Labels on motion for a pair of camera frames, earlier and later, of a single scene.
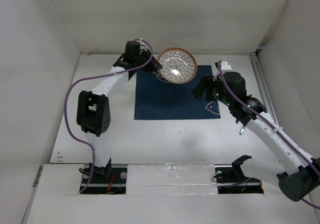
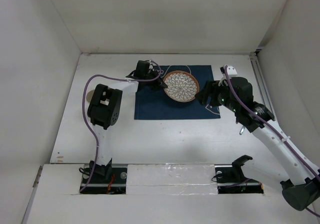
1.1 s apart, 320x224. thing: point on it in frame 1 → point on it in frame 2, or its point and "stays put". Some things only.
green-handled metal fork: [242, 129] stays put
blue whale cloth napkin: [156, 98] stays put
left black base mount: [104, 180] stays put
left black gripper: [153, 65] → [159, 82]
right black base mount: [231, 178] stays put
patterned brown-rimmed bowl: [179, 65] → [182, 86]
